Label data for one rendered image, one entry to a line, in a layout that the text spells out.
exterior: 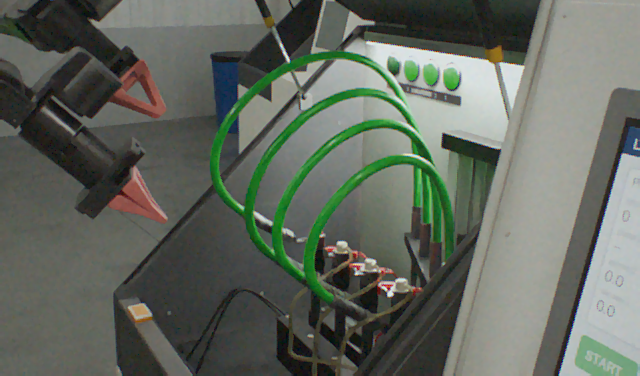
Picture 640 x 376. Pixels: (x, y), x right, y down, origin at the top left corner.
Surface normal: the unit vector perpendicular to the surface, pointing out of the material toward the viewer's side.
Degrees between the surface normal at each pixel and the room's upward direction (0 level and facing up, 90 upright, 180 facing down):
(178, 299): 90
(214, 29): 90
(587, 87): 76
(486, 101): 90
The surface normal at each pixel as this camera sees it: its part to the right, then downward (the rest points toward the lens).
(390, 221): -0.88, 0.11
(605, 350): -0.85, -0.13
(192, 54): 0.57, 0.21
